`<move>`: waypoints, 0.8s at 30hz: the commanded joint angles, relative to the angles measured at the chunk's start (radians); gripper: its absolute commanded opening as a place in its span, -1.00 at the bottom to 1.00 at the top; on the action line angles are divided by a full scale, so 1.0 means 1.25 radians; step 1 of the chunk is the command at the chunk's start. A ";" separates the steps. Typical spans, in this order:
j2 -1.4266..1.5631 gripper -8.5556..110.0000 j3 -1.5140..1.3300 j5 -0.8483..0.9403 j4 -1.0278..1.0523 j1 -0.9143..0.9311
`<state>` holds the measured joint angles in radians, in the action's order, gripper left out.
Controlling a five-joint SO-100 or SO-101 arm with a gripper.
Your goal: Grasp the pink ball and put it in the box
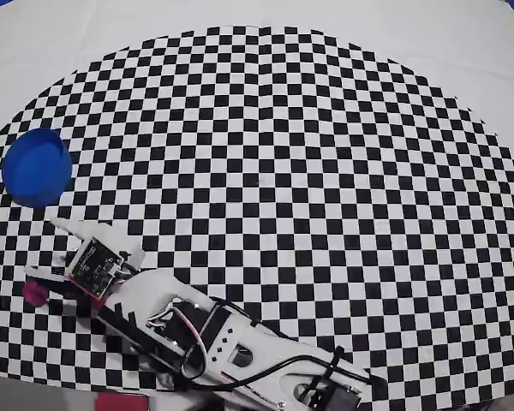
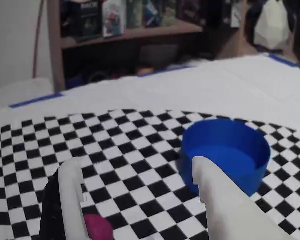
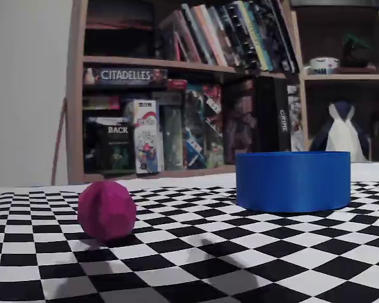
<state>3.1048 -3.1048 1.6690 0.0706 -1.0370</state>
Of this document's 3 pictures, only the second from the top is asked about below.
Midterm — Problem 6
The black game box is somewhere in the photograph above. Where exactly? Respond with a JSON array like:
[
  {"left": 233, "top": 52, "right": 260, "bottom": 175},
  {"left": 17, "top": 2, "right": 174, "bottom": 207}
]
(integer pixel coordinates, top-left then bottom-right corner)
[{"left": 61, "top": 0, "right": 103, "bottom": 42}]

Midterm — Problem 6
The red cord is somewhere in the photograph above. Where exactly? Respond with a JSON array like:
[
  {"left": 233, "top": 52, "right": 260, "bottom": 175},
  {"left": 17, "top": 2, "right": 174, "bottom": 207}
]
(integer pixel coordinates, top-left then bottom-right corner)
[{"left": 31, "top": 0, "right": 45, "bottom": 79}]

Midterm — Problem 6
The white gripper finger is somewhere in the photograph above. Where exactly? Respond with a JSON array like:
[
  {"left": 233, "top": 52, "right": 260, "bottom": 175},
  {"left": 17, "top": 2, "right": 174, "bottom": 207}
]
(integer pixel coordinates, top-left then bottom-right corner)
[{"left": 192, "top": 156, "right": 295, "bottom": 240}]

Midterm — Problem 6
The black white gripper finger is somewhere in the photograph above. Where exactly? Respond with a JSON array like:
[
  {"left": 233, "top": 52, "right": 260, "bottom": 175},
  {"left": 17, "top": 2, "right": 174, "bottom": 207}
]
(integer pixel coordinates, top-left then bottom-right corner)
[{"left": 39, "top": 158, "right": 91, "bottom": 240}]

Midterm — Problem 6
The white cartoon game box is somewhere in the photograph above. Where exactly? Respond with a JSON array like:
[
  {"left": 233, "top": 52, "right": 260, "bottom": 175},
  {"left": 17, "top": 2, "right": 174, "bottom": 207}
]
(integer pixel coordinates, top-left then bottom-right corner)
[{"left": 102, "top": 0, "right": 128, "bottom": 38}]

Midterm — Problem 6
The pink ball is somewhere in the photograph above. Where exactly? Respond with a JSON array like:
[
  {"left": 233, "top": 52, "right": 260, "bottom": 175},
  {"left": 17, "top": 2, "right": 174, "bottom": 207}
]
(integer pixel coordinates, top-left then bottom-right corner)
[{"left": 84, "top": 215, "right": 115, "bottom": 240}]

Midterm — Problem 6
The black white checkered mat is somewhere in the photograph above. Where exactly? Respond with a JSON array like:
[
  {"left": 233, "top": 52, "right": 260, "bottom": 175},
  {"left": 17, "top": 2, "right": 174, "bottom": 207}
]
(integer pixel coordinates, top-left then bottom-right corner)
[{"left": 0, "top": 108, "right": 300, "bottom": 240}]

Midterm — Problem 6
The light wooden bookshelf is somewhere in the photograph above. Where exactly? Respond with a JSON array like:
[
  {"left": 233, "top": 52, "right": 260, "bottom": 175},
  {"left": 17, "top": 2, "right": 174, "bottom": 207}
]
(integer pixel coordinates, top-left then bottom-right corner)
[{"left": 46, "top": 0, "right": 248, "bottom": 92}]

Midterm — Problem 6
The blue round box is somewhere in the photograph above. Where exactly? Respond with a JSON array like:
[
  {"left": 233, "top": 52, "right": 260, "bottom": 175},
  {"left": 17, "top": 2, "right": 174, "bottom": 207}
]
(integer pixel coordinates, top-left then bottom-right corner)
[{"left": 179, "top": 119, "right": 272, "bottom": 198}]

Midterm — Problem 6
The blue tape strip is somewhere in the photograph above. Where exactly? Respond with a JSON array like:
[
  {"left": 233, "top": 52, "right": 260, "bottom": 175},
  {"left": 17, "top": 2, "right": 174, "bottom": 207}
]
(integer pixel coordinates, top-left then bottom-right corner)
[
  {"left": 266, "top": 53, "right": 300, "bottom": 70},
  {"left": 9, "top": 91, "right": 65, "bottom": 109}
]

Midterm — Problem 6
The white plastic bag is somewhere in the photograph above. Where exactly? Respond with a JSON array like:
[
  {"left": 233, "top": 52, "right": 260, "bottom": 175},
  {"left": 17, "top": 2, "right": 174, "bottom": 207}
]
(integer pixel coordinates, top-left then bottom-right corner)
[{"left": 0, "top": 77, "right": 55, "bottom": 112}]

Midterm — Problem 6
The green game box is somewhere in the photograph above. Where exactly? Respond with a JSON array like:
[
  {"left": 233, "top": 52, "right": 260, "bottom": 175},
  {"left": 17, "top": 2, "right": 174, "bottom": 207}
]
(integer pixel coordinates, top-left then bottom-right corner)
[
  {"left": 162, "top": 0, "right": 179, "bottom": 26},
  {"left": 126, "top": 0, "right": 144, "bottom": 30}
]

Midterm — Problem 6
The white patterned box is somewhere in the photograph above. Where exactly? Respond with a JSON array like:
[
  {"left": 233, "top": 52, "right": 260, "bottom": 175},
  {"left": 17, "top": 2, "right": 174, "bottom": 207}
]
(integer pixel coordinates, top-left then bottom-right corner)
[{"left": 231, "top": 0, "right": 243, "bottom": 28}]

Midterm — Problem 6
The blue game box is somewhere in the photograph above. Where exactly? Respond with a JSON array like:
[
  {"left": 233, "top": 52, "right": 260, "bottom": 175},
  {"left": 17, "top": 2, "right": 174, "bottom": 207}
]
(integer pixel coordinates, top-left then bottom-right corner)
[{"left": 143, "top": 0, "right": 163, "bottom": 28}]

